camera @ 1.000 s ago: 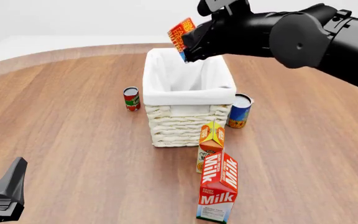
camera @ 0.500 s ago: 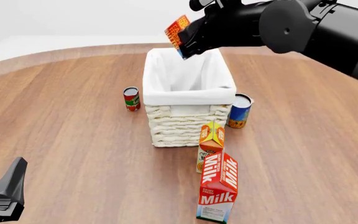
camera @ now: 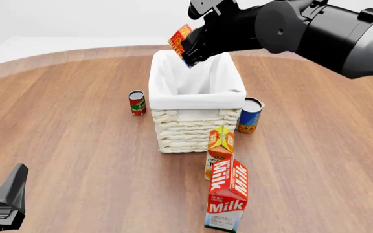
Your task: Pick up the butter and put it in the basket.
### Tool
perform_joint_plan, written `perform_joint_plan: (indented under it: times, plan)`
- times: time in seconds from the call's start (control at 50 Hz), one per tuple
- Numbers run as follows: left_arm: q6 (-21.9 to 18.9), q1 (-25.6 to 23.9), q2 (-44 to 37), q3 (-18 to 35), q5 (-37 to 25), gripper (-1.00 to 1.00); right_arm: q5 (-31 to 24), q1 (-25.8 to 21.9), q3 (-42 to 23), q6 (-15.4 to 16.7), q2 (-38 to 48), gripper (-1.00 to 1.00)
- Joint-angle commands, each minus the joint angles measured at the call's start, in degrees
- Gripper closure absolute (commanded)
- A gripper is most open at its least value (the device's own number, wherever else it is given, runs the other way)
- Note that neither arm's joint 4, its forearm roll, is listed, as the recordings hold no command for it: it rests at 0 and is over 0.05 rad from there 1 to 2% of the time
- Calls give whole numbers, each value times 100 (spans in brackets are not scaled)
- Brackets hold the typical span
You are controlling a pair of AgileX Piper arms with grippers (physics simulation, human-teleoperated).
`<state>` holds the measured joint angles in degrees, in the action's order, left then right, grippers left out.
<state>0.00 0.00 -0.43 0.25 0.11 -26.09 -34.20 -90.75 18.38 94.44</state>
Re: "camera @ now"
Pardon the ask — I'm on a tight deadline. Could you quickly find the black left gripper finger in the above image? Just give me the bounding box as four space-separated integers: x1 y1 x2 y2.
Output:
0 162 30 215

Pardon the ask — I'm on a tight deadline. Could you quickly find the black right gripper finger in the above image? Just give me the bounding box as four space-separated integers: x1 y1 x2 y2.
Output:
181 45 216 69

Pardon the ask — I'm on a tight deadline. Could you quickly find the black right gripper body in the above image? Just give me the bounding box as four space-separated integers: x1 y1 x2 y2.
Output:
186 23 231 56

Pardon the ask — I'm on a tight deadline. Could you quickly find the red and yellow butter box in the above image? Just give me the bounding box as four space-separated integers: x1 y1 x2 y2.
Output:
167 23 194 69

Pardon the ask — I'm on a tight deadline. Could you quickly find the white wicker basket with liner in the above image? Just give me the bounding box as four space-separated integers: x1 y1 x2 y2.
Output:
148 49 247 154

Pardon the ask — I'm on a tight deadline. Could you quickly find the small flat plate on stalk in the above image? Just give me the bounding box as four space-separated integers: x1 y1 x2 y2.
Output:
188 0 222 21

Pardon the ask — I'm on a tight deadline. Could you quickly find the red tomato sauce can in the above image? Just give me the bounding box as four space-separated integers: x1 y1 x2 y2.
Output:
128 89 148 117

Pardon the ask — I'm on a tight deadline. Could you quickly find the blue and orange food can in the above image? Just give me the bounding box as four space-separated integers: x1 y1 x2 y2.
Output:
236 96 266 135

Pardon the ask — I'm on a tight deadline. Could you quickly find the orange juice carton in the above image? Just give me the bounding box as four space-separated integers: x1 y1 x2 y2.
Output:
204 125 236 182

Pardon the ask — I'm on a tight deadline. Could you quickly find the red and white milk carton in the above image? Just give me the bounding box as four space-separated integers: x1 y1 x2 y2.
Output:
204 156 249 231

